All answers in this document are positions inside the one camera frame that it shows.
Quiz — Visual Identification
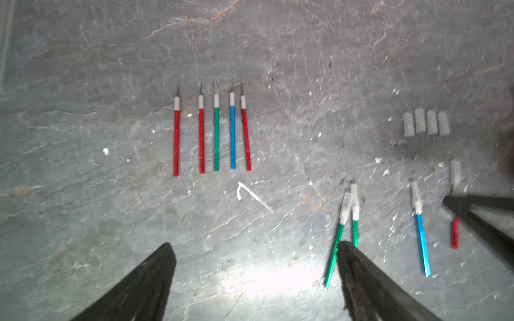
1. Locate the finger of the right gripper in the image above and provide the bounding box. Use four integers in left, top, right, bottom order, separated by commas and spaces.
443, 195, 513, 269

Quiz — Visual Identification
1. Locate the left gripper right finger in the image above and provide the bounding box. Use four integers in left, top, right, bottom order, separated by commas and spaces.
337, 241, 439, 320

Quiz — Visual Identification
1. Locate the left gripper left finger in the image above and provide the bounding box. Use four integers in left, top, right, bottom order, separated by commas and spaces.
73, 243, 177, 320

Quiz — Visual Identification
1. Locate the translucent knife cap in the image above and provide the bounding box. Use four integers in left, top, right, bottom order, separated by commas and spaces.
438, 112, 451, 136
426, 110, 439, 136
403, 112, 415, 138
414, 108, 426, 133

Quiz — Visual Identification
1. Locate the green carving knife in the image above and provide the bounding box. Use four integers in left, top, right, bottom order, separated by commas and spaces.
214, 82, 220, 172
325, 192, 352, 289
350, 183, 360, 248

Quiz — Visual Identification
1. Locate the blue carving knife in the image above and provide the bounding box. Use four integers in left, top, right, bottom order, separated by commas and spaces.
410, 181, 431, 278
229, 86, 236, 169

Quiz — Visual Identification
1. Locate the red carving knife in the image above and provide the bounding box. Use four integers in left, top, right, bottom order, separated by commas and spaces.
240, 84, 252, 171
173, 86, 181, 177
450, 159, 462, 250
198, 83, 206, 174

